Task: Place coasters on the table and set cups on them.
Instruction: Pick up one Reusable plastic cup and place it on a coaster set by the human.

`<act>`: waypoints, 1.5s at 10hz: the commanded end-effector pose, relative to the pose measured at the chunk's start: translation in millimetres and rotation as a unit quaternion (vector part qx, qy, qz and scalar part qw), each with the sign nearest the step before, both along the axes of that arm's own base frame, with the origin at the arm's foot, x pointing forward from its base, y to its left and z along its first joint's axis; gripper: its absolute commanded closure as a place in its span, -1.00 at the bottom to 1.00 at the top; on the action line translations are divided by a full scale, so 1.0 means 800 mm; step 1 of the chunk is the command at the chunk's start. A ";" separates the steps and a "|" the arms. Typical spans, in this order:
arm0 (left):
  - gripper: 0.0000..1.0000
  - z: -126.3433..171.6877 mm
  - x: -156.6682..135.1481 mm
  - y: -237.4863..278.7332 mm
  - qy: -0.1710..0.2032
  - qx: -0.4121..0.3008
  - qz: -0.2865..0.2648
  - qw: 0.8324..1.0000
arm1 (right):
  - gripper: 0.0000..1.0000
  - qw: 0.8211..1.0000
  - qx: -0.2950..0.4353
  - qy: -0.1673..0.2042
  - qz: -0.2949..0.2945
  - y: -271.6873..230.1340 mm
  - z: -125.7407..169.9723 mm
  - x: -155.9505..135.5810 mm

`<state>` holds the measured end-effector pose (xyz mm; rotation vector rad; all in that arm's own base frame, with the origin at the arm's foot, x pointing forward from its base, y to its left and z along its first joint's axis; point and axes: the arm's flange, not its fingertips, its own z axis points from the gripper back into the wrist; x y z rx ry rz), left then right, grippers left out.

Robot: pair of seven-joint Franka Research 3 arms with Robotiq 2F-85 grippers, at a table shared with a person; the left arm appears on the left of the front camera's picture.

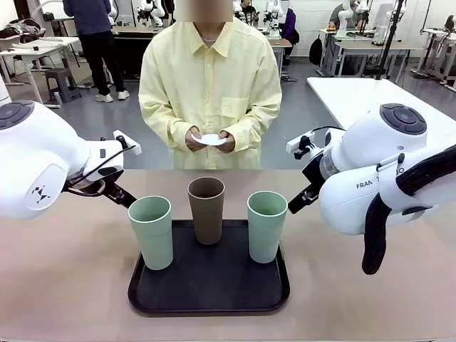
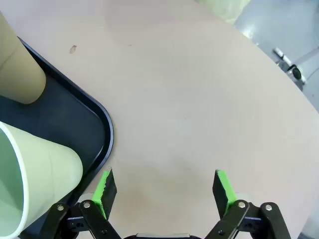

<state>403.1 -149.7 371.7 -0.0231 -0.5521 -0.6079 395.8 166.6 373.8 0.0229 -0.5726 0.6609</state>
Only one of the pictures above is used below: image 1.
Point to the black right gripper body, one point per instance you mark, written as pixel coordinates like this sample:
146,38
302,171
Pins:
313,171

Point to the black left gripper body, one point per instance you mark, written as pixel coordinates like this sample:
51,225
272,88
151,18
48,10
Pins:
107,171

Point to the pale green cup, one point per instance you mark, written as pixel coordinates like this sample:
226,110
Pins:
151,235
265,235

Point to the brown cup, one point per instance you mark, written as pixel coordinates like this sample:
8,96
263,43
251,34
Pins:
207,217

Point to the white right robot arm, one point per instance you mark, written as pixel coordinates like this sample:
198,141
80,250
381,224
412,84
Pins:
377,142

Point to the person's left forearm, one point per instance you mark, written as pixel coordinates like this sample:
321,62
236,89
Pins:
254,124

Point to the person's right forearm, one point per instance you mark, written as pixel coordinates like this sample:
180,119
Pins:
164,123

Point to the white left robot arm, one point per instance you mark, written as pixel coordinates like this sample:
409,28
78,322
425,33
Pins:
35,149

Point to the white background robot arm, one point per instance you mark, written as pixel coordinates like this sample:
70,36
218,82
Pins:
342,21

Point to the person's left hand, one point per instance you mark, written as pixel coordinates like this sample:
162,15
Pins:
228,144

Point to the person's right hand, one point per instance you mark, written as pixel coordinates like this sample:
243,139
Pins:
192,140

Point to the white rounded table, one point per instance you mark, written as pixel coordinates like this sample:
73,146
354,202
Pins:
356,96

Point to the small green bottle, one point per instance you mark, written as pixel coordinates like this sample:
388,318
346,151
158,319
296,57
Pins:
58,98

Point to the grey plastic stool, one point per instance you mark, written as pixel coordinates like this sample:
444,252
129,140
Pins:
63,80

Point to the black backpack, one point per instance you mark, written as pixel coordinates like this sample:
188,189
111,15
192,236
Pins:
315,50

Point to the black plastic tray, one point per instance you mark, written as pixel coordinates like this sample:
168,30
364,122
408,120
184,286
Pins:
210,285

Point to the standing person in blue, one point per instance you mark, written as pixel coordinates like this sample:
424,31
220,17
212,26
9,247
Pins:
94,42

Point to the grey background desk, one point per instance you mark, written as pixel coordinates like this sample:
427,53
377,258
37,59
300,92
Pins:
367,46

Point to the person in yellow shirt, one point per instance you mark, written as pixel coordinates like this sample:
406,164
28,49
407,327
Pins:
210,82

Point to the white desk with clutter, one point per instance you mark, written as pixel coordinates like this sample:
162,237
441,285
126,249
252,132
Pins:
35,51

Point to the black tripod stand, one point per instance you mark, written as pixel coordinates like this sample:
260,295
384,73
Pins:
390,39

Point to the seated person in grey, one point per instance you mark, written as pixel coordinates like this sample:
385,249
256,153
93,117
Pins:
338,16

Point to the dark bag on desk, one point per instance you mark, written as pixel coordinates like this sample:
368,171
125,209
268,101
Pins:
21,28

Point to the seated person in patterned top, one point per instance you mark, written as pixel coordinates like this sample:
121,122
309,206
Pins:
247,9

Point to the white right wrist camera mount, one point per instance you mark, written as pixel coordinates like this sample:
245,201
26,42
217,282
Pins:
297,142

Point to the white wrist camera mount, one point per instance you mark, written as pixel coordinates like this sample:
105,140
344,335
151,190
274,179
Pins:
297,142
128,144

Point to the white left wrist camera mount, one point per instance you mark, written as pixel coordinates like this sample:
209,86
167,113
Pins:
128,144

